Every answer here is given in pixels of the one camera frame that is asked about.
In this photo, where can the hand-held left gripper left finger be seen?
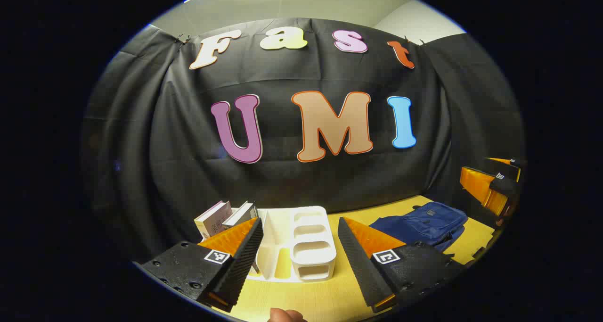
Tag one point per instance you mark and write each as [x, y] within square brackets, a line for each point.
[242, 265]

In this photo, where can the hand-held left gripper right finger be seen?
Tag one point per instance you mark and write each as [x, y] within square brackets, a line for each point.
[360, 265]

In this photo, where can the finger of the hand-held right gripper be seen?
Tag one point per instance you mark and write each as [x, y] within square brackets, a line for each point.
[504, 185]
[516, 162]

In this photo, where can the white plastic bookshelf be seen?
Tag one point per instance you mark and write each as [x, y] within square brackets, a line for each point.
[313, 251]

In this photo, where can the dark grey book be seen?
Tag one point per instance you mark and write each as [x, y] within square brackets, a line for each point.
[240, 213]

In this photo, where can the pink book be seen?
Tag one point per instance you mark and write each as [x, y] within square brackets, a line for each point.
[212, 220]

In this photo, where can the blue schoolbag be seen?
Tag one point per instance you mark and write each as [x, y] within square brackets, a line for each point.
[424, 223]

